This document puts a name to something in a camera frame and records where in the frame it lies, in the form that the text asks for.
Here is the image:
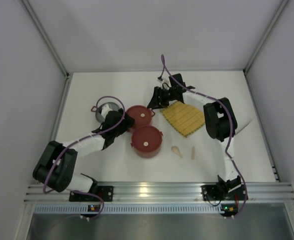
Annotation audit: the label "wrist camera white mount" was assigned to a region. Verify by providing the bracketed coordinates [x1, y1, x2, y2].
[157, 77, 170, 87]
[100, 103, 113, 119]

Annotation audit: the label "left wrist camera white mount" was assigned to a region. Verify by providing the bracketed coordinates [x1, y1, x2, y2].
[100, 103, 113, 119]

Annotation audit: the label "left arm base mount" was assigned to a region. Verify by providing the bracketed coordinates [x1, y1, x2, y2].
[69, 185, 114, 202]

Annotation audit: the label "grey lunch box lid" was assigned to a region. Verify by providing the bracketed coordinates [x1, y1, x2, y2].
[91, 102, 120, 123]

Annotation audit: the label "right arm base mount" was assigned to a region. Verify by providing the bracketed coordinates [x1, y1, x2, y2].
[201, 184, 245, 202]

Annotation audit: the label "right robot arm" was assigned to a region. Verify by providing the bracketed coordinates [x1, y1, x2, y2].
[147, 73, 243, 194]

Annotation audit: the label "metal tongs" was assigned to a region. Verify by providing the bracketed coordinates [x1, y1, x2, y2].
[235, 117, 256, 135]

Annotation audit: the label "perforated cable duct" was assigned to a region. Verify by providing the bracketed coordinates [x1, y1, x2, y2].
[34, 203, 223, 215]

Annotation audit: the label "aluminium mounting rail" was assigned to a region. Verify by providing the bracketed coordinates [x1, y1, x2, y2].
[24, 182, 294, 204]

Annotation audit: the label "beige spoon handle piece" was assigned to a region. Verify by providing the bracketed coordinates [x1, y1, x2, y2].
[191, 146, 195, 160]

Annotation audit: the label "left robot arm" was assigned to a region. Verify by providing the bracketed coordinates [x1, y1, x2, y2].
[33, 109, 135, 194]

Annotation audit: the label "beige spoon head piece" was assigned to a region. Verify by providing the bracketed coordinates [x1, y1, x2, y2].
[171, 146, 183, 159]

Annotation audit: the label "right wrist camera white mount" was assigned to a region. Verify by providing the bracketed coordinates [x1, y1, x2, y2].
[157, 77, 170, 87]

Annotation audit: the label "bamboo woven mat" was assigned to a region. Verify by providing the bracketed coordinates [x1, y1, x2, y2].
[160, 101, 205, 138]

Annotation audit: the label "pink lunch box tier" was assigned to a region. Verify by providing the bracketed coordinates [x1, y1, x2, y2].
[123, 104, 156, 133]

